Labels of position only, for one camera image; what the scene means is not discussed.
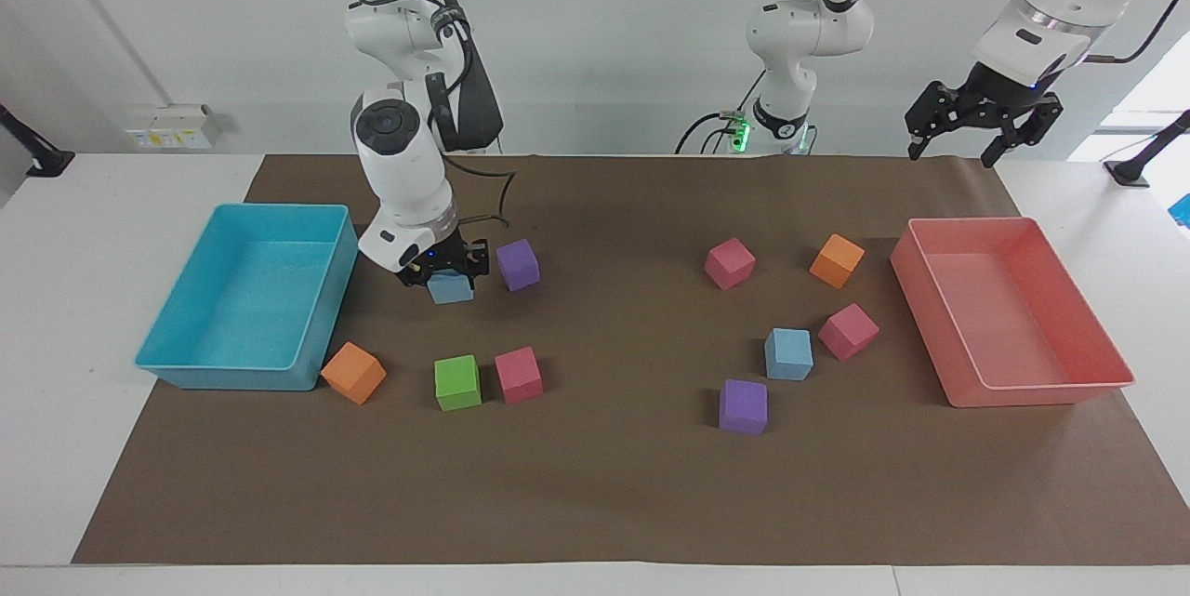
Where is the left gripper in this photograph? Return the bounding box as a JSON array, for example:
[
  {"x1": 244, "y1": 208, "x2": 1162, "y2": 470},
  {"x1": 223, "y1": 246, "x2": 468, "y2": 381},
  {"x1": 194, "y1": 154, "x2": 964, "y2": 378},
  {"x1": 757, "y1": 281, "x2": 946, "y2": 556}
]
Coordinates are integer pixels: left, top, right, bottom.
[{"x1": 906, "y1": 62, "x2": 1065, "y2": 170}]

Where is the white wall socket box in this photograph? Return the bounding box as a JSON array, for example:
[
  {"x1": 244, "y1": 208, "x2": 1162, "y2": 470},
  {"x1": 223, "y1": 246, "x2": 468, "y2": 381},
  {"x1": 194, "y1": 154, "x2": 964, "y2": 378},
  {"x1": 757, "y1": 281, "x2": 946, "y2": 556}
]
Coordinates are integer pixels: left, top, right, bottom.
[{"x1": 123, "y1": 103, "x2": 225, "y2": 151}]

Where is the blue plastic bin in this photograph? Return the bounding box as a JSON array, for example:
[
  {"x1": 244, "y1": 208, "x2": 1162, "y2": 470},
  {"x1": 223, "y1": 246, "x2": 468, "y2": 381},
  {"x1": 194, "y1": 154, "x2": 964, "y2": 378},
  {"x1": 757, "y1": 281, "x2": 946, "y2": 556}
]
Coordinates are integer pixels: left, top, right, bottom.
[{"x1": 135, "y1": 203, "x2": 360, "y2": 392}]

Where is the green foam block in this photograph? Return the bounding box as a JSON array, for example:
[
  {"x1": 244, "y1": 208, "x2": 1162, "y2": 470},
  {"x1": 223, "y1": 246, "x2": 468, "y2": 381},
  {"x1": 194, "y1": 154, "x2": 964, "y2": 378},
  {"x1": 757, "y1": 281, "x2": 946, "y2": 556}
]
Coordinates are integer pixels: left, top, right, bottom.
[{"x1": 433, "y1": 354, "x2": 483, "y2": 413}]

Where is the purple foam block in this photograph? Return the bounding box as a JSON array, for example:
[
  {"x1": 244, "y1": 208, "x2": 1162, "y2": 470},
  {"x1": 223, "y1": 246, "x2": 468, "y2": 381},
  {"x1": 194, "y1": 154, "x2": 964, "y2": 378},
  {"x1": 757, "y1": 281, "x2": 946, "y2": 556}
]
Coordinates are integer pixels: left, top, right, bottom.
[
  {"x1": 496, "y1": 239, "x2": 541, "y2": 293},
  {"x1": 718, "y1": 378, "x2": 770, "y2": 436}
]

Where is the pink plastic bin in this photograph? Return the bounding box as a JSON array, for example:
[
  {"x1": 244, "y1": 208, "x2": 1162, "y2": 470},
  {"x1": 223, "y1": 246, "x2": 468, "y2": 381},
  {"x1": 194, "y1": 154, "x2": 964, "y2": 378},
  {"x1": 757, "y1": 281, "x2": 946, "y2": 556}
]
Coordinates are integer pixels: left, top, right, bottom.
[{"x1": 890, "y1": 216, "x2": 1136, "y2": 409}]

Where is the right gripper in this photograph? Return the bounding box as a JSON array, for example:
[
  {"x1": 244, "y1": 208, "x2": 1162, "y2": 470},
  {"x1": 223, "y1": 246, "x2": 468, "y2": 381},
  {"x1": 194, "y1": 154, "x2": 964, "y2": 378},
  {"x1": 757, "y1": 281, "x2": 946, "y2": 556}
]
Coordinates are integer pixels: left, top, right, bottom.
[{"x1": 397, "y1": 237, "x2": 492, "y2": 291}]

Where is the black stand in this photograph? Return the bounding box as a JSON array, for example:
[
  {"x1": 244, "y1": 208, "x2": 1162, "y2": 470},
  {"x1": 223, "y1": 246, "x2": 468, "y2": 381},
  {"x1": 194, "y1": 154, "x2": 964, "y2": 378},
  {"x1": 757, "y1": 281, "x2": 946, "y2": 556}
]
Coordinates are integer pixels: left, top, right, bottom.
[
  {"x1": 0, "y1": 103, "x2": 76, "y2": 179},
  {"x1": 1104, "y1": 110, "x2": 1190, "y2": 187}
]

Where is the black cable sleeve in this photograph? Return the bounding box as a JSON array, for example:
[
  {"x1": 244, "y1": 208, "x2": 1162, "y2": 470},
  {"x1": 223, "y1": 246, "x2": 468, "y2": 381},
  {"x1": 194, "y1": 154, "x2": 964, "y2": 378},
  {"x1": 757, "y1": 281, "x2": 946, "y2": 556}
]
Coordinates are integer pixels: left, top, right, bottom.
[{"x1": 423, "y1": 0, "x2": 506, "y2": 154}]

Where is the blue foam block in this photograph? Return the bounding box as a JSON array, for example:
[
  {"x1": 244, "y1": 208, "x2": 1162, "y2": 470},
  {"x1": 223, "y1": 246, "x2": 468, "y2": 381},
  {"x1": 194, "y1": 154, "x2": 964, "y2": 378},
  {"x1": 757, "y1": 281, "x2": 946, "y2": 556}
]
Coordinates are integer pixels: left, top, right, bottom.
[
  {"x1": 763, "y1": 327, "x2": 815, "y2": 382},
  {"x1": 427, "y1": 269, "x2": 476, "y2": 305}
]

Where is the black cable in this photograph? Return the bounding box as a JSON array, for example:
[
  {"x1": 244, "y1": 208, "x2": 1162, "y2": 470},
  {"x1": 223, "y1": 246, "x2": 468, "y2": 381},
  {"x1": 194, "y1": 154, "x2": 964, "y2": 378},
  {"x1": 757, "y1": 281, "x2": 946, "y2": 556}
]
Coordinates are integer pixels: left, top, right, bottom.
[
  {"x1": 675, "y1": 68, "x2": 769, "y2": 156},
  {"x1": 444, "y1": 152, "x2": 519, "y2": 231},
  {"x1": 1082, "y1": 0, "x2": 1190, "y2": 66}
]

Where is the pink foam block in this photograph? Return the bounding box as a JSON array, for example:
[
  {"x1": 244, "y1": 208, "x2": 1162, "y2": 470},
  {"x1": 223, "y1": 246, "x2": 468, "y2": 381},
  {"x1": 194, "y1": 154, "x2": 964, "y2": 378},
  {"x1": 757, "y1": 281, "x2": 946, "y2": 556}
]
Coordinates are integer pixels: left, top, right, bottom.
[
  {"x1": 817, "y1": 302, "x2": 880, "y2": 363},
  {"x1": 703, "y1": 237, "x2": 757, "y2": 292},
  {"x1": 494, "y1": 347, "x2": 545, "y2": 405}
]

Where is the orange foam block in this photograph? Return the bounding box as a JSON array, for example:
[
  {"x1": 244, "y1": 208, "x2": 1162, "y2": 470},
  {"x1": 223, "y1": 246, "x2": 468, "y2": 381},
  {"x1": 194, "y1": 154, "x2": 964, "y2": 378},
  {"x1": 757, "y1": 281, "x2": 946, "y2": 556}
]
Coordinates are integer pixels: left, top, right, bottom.
[
  {"x1": 320, "y1": 341, "x2": 388, "y2": 406},
  {"x1": 809, "y1": 233, "x2": 866, "y2": 290}
]

